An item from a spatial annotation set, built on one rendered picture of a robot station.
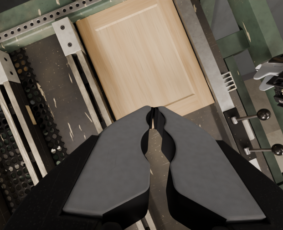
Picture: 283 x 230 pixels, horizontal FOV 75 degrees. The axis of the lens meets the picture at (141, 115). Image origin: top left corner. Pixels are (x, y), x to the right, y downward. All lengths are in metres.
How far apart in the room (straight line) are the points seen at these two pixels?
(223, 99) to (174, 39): 0.29
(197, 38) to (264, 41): 0.25
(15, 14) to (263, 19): 0.90
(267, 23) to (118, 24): 0.55
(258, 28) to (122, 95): 0.56
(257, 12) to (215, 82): 0.29
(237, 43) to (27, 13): 0.81
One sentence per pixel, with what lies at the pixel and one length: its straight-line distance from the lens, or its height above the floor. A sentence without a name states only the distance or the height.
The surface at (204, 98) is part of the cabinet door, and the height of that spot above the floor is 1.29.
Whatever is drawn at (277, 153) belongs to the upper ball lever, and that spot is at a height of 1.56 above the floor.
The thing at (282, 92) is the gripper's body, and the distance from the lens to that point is 0.48.
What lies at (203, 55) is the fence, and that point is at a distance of 0.75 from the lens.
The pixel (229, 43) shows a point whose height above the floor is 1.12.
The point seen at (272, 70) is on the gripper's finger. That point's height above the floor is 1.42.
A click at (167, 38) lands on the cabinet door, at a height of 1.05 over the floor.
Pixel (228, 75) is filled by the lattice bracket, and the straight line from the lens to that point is 0.79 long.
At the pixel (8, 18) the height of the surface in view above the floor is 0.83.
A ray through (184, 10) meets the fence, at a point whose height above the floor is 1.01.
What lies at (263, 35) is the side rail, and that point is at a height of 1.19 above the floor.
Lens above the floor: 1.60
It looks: 30 degrees down
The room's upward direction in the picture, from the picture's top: 157 degrees clockwise
